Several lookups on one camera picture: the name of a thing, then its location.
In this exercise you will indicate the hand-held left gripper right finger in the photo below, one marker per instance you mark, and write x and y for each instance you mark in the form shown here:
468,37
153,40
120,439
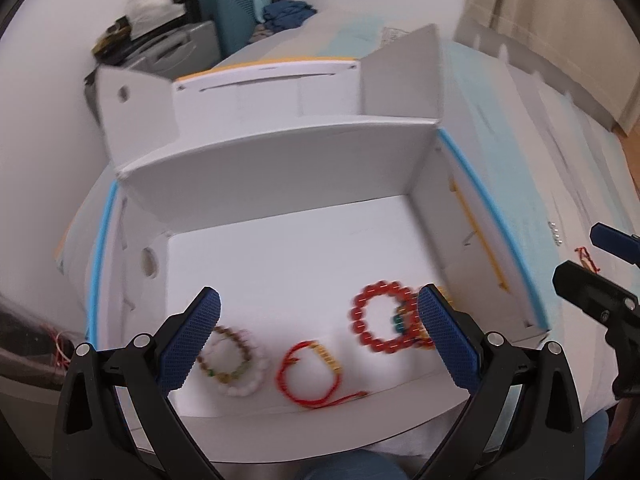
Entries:
447,335

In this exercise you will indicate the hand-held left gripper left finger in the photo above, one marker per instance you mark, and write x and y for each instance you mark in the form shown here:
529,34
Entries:
195,340

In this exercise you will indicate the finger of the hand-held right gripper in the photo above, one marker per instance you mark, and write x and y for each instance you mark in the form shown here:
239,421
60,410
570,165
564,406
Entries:
590,285
612,240

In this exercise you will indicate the yellow and white cardboard box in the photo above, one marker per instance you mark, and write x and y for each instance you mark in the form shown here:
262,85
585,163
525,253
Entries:
280,270

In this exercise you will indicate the small pearl bead ornament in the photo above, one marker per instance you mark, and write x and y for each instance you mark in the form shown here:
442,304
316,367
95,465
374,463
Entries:
554,232

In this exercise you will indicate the beige curtain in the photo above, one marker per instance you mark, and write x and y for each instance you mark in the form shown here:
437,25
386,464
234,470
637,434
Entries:
550,25

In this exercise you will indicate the grey suitcase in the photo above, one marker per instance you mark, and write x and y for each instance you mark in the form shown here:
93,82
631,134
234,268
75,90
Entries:
175,50

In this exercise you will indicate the teal suitcase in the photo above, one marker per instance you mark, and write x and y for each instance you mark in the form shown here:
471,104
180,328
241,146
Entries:
235,15

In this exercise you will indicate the white plastic bag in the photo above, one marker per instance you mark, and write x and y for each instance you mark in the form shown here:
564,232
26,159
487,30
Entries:
150,10

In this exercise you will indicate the blue clothes pile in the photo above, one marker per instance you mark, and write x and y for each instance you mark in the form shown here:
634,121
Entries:
287,15

